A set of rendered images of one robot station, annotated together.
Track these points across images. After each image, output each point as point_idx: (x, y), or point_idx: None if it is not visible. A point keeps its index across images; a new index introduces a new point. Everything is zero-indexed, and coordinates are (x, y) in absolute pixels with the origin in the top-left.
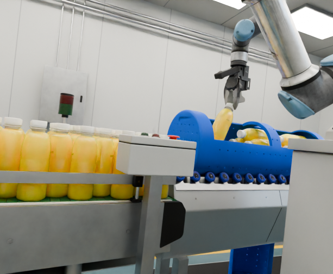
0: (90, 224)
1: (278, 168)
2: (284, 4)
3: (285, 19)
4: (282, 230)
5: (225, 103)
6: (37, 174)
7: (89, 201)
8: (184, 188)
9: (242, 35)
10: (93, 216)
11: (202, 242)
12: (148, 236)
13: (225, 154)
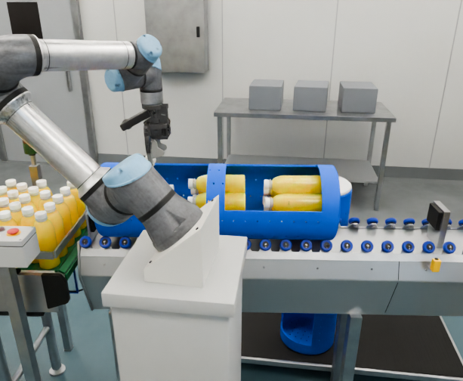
0: None
1: (231, 233)
2: (26, 128)
3: (32, 142)
4: (260, 302)
5: None
6: None
7: None
8: (91, 255)
9: (110, 90)
10: None
11: None
12: (10, 305)
13: (130, 223)
